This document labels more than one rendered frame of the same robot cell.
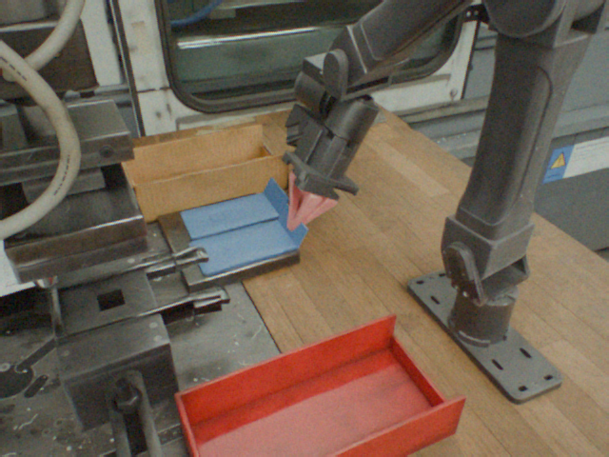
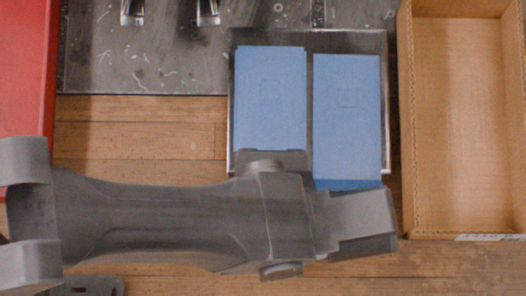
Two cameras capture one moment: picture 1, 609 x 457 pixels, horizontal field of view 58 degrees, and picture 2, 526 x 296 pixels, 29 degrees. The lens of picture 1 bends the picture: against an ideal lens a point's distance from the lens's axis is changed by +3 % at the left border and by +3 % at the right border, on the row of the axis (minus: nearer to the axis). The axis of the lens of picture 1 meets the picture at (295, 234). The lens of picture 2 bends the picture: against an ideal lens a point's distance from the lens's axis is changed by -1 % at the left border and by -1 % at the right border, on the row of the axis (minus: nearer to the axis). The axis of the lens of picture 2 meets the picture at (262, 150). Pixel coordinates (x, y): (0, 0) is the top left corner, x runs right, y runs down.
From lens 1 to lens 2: 0.89 m
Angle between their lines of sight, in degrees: 58
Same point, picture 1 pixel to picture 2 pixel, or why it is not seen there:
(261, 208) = (340, 160)
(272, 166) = (410, 201)
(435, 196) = not seen: outside the picture
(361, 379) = not seen: hidden behind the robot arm
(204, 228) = (326, 74)
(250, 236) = (283, 123)
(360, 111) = not seen: hidden behind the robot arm
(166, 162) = (510, 70)
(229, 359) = (117, 43)
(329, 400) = (19, 110)
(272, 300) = (178, 117)
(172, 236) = (331, 34)
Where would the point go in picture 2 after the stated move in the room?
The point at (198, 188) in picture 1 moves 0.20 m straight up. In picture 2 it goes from (405, 84) to (444, 8)
